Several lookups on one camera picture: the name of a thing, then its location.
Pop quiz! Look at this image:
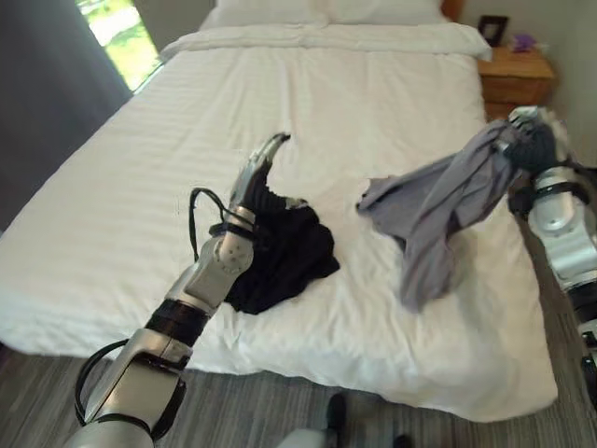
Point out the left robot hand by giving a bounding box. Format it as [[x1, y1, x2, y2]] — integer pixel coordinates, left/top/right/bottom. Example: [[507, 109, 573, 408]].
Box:
[[229, 133, 310, 217]]

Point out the white bed duvet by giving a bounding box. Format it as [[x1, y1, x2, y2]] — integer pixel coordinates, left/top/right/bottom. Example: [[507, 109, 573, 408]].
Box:
[[0, 21, 560, 424]]

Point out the white pillow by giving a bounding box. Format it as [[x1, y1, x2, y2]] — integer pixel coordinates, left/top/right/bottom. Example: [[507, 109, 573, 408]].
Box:
[[321, 0, 451, 25], [199, 0, 330, 30]]

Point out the wooden nightstand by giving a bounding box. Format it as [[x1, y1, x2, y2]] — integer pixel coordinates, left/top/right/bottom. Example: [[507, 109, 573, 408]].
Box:
[[476, 45, 559, 123]]

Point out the grey garment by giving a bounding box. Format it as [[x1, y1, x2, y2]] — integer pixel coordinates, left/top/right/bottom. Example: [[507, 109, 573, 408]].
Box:
[[356, 119, 526, 314]]

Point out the black picture frame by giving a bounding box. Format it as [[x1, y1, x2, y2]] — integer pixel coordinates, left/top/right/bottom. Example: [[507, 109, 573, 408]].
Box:
[[478, 15, 509, 48]]

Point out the grey curtain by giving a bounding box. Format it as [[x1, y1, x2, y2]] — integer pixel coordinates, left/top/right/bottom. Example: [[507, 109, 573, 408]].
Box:
[[0, 0, 134, 232]]

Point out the wooden headboard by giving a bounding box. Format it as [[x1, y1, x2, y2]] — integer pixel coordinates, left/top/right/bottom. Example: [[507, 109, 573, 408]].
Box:
[[441, 0, 466, 22]]

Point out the robot leg and foot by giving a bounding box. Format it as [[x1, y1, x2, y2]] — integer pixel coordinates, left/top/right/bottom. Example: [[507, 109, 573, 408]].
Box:
[[272, 392, 414, 448]]

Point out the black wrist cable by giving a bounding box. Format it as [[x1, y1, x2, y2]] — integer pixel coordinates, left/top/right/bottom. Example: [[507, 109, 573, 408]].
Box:
[[188, 187, 234, 260]]

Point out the black garment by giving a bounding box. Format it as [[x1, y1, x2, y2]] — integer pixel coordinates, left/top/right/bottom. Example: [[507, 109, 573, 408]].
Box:
[[223, 204, 340, 315]]

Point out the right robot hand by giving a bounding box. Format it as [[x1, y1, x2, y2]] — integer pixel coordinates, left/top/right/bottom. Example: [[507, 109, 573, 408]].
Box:
[[494, 106, 568, 173]]

